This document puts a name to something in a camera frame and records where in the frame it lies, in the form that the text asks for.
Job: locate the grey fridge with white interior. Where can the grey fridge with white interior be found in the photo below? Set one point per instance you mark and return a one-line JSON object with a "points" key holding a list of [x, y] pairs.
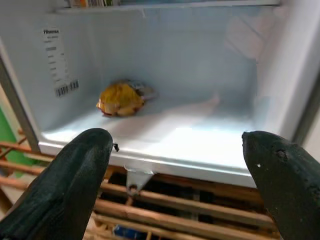
{"points": [[187, 62]]}

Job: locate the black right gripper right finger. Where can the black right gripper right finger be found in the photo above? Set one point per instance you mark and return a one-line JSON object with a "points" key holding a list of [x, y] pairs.
{"points": [[287, 187]]}

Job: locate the yellow snack bag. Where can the yellow snack bag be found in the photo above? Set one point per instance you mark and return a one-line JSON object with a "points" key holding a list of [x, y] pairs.
{"points": [[120, 100]]}

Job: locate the metal fridge hinge bracket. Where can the metal fridge hinge bracket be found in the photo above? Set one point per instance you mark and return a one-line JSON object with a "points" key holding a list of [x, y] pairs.
{"points": [[136, 178]]}

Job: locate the green flat bin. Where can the green flat bin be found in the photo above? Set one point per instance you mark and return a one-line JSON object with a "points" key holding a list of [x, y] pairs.
{"points": [[7, 130]]}

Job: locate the printed food packets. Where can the printed food packets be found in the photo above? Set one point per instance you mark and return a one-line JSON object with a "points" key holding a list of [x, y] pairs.
{"points": [[85, 2]]}

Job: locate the white fridge label sticker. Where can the white fridge label sticker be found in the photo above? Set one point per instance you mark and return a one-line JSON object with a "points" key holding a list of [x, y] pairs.
{"points": [[53, 62]]}

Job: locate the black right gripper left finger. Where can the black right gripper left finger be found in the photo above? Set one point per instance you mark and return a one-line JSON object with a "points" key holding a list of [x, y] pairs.
{"points": [[65, 190]]}

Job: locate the wooden slatted rack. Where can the wooden slatted rack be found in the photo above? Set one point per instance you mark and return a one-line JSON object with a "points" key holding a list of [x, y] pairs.
{"points": [[175, 200]]}

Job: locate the blue packet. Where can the blue packet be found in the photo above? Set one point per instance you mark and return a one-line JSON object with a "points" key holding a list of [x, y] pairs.
{"points": [[126, 231]]}

